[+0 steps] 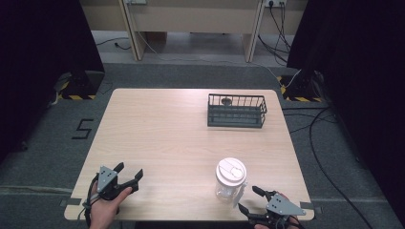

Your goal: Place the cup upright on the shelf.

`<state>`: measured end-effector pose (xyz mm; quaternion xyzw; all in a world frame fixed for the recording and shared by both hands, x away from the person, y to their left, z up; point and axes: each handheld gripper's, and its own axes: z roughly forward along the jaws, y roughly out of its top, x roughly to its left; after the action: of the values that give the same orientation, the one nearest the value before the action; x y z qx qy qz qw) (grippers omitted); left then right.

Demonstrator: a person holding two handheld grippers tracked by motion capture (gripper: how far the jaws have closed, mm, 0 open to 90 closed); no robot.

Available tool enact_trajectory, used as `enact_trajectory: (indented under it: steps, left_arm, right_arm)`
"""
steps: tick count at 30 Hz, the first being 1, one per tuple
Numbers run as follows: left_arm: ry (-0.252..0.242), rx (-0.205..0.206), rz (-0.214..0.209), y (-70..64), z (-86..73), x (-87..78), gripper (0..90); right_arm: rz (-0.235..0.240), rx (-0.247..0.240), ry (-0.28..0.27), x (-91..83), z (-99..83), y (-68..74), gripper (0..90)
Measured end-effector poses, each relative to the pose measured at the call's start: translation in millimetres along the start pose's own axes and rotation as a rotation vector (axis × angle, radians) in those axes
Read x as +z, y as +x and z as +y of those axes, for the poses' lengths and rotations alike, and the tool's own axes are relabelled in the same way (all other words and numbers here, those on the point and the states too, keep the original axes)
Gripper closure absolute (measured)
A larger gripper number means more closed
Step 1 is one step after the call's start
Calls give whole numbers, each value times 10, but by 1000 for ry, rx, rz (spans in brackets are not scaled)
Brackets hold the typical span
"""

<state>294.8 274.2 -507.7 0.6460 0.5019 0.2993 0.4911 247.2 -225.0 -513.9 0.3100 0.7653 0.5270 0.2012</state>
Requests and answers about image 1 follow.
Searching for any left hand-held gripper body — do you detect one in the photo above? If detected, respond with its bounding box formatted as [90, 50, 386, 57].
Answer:
[96, 165, 128, 201]

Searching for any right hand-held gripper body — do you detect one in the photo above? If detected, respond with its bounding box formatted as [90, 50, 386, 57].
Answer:
[249, 193, 308, 229]

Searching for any person's right hand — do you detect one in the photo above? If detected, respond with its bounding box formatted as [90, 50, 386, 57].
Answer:
[253, 216, 302, 229]

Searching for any person's left hand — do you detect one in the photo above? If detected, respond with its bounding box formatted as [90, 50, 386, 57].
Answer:
[90, 182, 134, 229]

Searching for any grey tape piece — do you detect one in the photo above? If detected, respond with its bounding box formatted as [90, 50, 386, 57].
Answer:
[299, 200, 316, 211]
[59, 197, 83, 207]

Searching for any clear jar with white lid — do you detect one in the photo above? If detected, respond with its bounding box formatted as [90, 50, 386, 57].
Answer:
[214, 156, 249, 208]

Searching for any black stand base striped tape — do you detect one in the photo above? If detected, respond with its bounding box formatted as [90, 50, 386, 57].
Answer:
[276, 70, 325, 104]
[57, 70, 106, 101]

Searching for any black curtain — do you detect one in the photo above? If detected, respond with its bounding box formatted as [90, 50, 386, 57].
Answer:
[0, 0, 106, 164]
[286, 0, 405, 221]

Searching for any white power strip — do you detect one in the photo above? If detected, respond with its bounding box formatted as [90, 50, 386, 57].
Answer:
[265, 0, 288, 9]

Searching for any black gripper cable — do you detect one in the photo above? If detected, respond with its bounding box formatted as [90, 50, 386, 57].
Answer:
[82, 173, 100, 229]

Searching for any long black floor cable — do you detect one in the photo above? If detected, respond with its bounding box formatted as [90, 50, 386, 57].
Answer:
[308, 107, 375, 229]

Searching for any black wire basket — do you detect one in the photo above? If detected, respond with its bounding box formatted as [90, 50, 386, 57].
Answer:
[206, 93, 268, 130]

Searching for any thin black floor cable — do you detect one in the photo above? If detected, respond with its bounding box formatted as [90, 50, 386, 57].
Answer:
[281, 107, 339, 135]

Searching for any short black floor cable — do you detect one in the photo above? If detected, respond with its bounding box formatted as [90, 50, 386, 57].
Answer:
[95, 36, 133, 52]

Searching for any black power cable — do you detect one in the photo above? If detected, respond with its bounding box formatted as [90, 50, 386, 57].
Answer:
[257, 33, 289, 66]
[268, 3, 292, 53]

